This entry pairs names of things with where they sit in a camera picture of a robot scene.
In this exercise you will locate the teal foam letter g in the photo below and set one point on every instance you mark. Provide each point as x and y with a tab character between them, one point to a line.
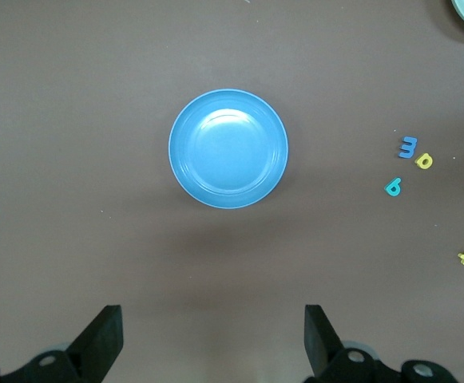
397	182

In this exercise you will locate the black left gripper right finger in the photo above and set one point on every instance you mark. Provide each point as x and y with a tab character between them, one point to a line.
323	343

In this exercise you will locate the blue foam letter m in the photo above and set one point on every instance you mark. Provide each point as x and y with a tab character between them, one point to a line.
407	147

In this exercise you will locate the blue plate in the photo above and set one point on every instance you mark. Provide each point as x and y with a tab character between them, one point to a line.
228	148

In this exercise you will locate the brown table cover mat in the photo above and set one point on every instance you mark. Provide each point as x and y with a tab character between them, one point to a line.
96	119

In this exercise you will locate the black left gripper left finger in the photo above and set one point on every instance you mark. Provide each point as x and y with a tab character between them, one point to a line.
100	339

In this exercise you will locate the yellow foam letter a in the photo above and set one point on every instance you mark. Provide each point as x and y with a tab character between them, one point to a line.
417	161

